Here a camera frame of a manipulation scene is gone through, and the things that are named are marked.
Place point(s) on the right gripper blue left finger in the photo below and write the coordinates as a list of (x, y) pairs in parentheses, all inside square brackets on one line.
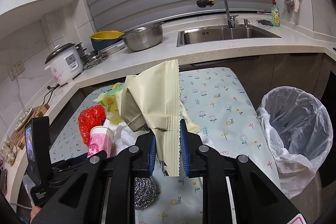
[(147, 148)]

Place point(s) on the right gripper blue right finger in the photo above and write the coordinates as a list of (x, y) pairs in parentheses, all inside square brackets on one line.
[(189, 143)]

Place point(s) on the cream beige snack bag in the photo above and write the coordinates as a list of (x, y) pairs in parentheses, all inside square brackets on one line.
[(153, 99)]

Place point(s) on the trash bin with plastic liner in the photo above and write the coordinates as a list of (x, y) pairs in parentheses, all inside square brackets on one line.
[(299, 135)]

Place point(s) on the white crumpled tissue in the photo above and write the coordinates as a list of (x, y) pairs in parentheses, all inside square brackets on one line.
[(123, 136)]

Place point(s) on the wooden cutting board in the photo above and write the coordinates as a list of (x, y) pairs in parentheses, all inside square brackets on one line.
[(18, 136)]

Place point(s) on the steel wool scrubber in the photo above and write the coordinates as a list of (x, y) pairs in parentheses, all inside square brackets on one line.
[(145, 191)]

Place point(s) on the floral light blue tablecloth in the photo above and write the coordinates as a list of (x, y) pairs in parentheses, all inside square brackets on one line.
[(216, 101)]

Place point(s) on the pink paper cup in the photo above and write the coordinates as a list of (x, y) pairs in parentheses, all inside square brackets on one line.
[(101, 139)]

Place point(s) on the red plastic bag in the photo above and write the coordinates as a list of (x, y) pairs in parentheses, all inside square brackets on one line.
[(90, 118)]

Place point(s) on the yellow green snack wrapper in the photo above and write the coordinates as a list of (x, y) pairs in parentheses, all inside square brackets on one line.
[(109, 102)]

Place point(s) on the round steel steamer rack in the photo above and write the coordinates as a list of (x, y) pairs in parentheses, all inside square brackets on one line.
[(93, 59)]

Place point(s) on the stainless steel colander bowl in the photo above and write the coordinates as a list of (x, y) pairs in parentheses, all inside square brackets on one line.
[(144, 37)]

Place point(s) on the stainless steel sink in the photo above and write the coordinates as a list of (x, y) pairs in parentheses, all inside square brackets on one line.
[(221, 33)]

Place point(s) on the white rice cooker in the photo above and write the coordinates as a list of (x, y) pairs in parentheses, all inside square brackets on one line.
[(64, 63)]

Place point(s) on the yellow blue mixing bowl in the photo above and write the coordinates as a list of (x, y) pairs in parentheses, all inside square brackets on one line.
[(104, 39)]

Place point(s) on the dark scouring pad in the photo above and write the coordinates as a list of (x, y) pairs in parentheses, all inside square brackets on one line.
[(265, 22)]

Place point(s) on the green dish soap bottle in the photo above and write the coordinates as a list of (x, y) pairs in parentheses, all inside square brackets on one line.
[(275, 14)]

